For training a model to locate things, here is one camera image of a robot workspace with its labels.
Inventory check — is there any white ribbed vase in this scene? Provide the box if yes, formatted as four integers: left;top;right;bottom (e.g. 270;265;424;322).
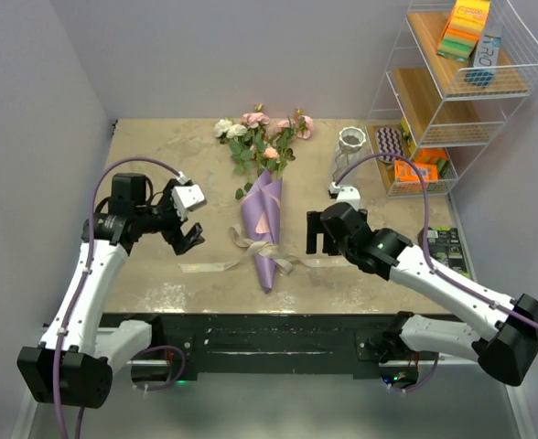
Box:
328;126;367;198

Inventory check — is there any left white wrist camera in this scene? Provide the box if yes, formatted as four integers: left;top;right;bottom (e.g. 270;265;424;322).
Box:
171;172;207;220

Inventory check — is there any white wire shelf rack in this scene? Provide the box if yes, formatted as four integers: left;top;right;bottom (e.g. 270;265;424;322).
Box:
367;1;538;196

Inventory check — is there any purple wrapping paper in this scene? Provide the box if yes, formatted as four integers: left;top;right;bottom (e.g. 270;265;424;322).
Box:
241;169;283;294

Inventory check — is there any white blue box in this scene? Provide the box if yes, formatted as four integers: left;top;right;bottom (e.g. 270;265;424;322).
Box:
464;23;503;88

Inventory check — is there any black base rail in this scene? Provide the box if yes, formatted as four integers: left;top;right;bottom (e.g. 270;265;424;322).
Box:
99;313;462;385

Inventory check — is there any orange packet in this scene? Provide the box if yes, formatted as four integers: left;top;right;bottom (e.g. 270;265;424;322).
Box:
393;160;438;182

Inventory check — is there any artificial flower bunch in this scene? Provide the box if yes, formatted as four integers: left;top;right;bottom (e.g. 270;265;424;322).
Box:
213;104;315;200

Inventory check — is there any black green box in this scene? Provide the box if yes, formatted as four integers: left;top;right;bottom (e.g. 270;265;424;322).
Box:
417;227;470;278

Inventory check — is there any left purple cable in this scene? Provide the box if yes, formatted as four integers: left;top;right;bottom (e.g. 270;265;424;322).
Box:
52;156;188;439

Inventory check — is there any colourful sponge pack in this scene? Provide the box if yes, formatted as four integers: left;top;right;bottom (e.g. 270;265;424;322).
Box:
436;0;490;62

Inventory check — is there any beige printed ribbon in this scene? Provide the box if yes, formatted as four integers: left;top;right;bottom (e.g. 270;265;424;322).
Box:
178;225;350;274

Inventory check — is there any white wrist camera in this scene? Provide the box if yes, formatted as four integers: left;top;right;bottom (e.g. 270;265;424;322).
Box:
171;172;207;220
328;182;361;210

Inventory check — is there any purple wavy sponge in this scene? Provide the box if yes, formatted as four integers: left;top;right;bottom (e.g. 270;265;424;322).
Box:
375;127;404;165

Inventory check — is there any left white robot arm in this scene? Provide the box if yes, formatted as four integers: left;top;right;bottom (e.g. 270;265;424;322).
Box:
16;169;207;409

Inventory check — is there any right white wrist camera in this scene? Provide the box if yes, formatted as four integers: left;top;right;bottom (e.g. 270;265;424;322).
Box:
328;182;361;210

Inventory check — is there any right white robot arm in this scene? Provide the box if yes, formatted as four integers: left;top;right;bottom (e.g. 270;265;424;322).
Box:
307;202;538;387

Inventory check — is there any orange green sponge pack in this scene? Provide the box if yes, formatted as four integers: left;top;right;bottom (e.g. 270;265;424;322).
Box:
414;148;450;177

